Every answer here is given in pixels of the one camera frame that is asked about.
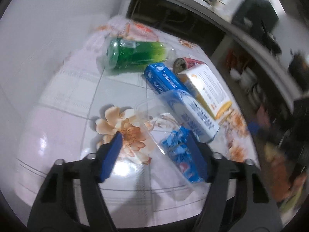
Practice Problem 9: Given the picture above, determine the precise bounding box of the blue wrapper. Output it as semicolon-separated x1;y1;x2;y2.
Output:
160;126;203;183

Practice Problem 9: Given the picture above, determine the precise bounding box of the floral tablecloth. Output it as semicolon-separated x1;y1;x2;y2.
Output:
14;16;260;229

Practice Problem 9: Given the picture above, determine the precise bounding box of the green plastic bottle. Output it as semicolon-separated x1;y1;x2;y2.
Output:
96;36;176;72

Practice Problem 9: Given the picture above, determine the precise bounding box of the concrete kitchen counter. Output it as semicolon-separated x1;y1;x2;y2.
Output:
165;0;303;102

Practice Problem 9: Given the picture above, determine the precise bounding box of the white blue toothpaste box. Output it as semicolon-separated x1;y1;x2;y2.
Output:
163;90;219;143

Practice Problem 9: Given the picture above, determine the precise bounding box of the red milk drink can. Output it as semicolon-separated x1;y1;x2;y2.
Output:
172;57;204;75

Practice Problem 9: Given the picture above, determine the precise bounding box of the clear plastic food container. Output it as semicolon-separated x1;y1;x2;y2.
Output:
134;90;219;196

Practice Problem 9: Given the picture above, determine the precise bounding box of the white yellow capsule box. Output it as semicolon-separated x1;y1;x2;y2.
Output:
177;64;232;120

